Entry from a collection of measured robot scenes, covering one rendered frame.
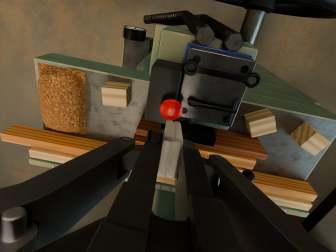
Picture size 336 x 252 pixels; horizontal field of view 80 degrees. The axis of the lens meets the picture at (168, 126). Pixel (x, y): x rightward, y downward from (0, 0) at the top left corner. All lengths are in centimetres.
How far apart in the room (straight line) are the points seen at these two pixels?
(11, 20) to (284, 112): 152
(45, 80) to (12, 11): 119
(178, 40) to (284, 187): 37
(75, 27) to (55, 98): 102
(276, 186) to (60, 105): 46
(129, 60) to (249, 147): 45
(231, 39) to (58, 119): 33
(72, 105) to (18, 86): 133
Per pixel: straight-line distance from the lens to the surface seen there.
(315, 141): 45
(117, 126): 44
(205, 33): 30
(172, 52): 31
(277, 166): 51
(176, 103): 26
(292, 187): 52
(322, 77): 155
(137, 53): 67
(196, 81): 28
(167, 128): 17
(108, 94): 37
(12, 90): 179
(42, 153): 49
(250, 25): 46
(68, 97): 42
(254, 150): 40
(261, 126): 40
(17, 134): 51
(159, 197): 62
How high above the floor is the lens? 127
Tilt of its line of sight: 61 degrees down
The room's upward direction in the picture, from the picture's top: 171 degrees counter-clockwise
